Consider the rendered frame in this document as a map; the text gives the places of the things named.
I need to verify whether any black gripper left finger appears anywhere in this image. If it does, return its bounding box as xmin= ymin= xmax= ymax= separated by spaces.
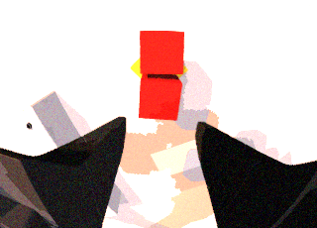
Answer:
xmin=0 ymin=117 xmax=127 ymax=228

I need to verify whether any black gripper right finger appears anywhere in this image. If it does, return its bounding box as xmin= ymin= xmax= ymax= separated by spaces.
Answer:
xmin=194 ymin=121 xmax=317 ymax=228

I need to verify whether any red cube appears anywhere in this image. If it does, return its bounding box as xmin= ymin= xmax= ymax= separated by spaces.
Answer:
xmin=139 ymin=31 xmax=185 ymax=74
xmin=138 ymin=73 xmax=182 ymax=121

